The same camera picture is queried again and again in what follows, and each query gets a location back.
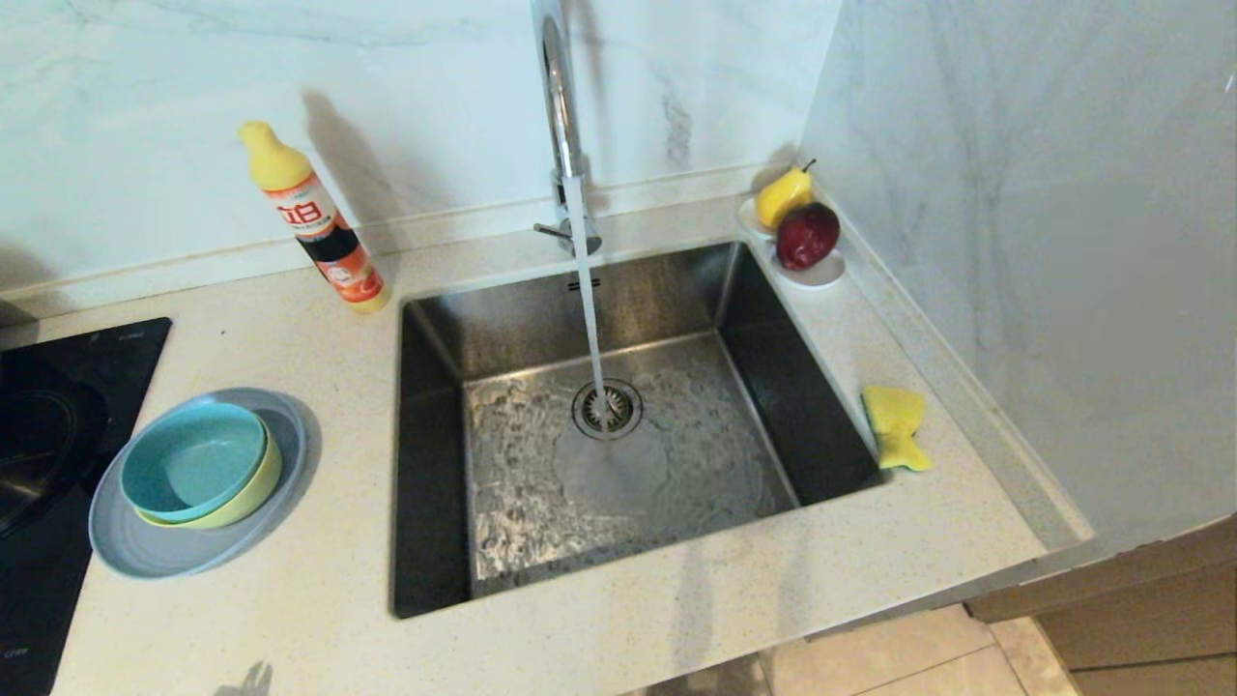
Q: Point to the chrome faucet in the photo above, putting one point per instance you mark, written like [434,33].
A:
[560,97]

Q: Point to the yellow sponge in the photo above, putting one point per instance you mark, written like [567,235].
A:
[894,411]

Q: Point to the orange dish soap bottle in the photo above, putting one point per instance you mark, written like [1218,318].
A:
[309,217]

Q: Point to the teal bowl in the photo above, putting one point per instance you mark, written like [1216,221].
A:
[193,464]

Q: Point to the metal sink drain strainer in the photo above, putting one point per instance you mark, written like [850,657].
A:
[618,411]

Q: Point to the stainless steel sink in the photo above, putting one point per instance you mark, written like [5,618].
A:
[522,503]

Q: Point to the running water stream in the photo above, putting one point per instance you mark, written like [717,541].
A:
[588,309]

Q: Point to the small white fruit dish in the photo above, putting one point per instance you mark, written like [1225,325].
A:
[821,276]

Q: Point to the dark red apple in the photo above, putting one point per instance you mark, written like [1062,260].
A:
[807,237]

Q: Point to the yellow pear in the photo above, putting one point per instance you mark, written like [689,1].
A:
[781,198]

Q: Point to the yellow-green bowl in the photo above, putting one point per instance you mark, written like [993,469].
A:
[263,488]

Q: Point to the gray plate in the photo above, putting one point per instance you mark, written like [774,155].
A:
[174,551]

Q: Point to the black induction cooktop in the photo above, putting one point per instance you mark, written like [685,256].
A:
[116,358]

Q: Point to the light wooden cabinet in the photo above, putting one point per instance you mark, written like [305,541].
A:
[1160,619]

